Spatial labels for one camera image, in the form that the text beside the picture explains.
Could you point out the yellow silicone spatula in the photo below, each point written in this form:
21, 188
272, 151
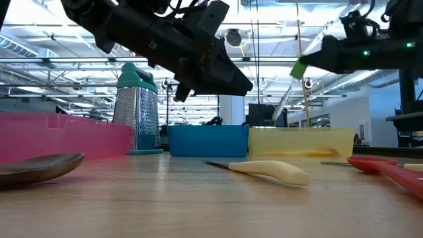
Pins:
314, 153

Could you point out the white pillar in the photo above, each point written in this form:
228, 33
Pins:
231, 112

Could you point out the black vertical post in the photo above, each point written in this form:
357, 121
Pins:
407, 92

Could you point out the red translucent plastic bin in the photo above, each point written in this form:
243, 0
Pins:
66, 139

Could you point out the dark wooden spoon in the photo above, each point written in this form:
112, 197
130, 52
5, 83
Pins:
36, 168

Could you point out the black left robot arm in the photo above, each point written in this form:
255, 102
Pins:
132, 29

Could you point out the black background frame stand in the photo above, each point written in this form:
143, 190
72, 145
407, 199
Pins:
167, 105

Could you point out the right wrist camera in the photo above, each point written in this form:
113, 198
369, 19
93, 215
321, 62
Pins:
355, 24

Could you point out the red silicone spoon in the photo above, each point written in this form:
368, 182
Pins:
396, 173

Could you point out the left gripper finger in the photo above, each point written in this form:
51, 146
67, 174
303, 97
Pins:
231, 76
224, 91

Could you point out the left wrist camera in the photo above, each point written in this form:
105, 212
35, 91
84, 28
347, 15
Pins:
215, 16

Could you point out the green silicone spatula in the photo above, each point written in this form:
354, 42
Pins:
298, 70

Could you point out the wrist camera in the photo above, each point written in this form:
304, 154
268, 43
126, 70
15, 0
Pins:
355, 24
215, 16

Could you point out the black background monitor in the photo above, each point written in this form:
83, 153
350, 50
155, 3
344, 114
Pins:
264, 115

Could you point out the blue plastic bin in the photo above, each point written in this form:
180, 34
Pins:
208, 142

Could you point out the grey computer cart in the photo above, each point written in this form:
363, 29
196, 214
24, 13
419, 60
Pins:
406, 120

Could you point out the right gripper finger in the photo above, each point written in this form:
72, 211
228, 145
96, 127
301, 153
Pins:
315, 62

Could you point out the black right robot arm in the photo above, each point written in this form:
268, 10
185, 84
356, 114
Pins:
390, 54

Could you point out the yellow translucent plastic bin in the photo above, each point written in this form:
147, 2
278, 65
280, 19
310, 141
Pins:
297, 140

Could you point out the black aluminium table frame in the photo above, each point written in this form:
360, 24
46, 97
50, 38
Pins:
380, 152

